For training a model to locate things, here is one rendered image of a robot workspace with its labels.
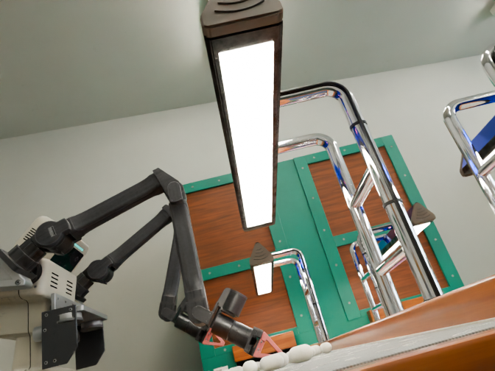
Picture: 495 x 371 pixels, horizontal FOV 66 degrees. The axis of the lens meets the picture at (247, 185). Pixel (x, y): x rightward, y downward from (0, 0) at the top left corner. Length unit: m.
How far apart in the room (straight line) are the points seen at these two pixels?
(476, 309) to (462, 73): 4.22
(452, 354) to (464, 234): 3.33
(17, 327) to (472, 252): 3.05
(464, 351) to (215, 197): 2.07
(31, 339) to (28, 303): 0.11
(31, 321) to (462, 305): 1.27
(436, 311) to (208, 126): 3.21
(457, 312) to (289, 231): 1.83
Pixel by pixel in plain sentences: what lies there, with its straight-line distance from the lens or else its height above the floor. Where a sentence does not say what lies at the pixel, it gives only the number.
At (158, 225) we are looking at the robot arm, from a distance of 1.67.
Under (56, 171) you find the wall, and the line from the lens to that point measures 3.57.
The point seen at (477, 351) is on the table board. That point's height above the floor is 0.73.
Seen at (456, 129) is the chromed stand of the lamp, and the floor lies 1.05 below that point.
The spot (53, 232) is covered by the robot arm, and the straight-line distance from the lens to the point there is 1.26.
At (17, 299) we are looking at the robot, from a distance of 1.41.
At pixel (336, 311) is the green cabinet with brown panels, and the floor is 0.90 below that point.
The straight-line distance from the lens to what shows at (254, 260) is 1.27.
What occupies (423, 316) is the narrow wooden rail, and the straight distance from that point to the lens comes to 0.39.
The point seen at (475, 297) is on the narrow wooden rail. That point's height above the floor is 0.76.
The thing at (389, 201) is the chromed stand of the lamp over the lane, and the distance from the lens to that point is 0.54.
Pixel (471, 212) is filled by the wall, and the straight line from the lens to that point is 3.62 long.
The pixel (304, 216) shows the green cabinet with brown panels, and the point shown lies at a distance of 2.16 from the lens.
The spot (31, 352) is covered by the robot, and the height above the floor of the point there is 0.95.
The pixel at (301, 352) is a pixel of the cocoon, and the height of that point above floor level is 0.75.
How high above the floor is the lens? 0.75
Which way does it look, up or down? 25 degrees up
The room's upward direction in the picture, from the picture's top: 15 degrees counter-clockwise
